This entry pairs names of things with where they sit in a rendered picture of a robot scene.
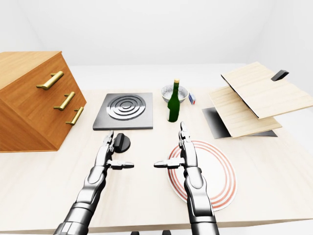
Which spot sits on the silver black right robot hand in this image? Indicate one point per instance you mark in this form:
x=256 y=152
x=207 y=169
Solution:
x=189 y=154

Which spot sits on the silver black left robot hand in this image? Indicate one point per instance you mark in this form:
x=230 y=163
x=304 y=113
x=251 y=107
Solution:
x=102 y=156

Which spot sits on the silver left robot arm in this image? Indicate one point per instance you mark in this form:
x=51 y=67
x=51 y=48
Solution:
x=84 y=195

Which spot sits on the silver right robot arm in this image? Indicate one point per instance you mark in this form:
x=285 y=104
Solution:
x=199 y=195

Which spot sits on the round black stove knob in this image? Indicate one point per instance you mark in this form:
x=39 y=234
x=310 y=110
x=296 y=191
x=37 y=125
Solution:
x=122 y=143

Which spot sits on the flat dark stove plate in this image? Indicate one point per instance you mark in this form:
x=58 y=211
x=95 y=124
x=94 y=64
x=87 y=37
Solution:
x=144 y=117

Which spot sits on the white plate with red rings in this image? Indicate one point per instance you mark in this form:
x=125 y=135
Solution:
x=220 y=171

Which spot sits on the wooden cabinet drawer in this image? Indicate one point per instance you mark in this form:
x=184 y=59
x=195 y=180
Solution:
x=24 y=94
x=60 y=132
x=44 y=110

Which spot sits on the green glass bottle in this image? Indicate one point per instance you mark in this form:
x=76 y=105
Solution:
x=174 y=105

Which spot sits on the small blue white box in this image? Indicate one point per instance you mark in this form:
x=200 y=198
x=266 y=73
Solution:
x=192 y=98

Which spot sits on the patterned grey bowl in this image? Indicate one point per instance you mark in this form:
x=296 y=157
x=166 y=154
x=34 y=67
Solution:
x=166 y=94

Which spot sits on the wooden cabinet with drawers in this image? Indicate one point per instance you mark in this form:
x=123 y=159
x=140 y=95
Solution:
x=14 y=132

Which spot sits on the dark flat base plate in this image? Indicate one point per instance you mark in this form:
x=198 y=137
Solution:
x=216 y=122

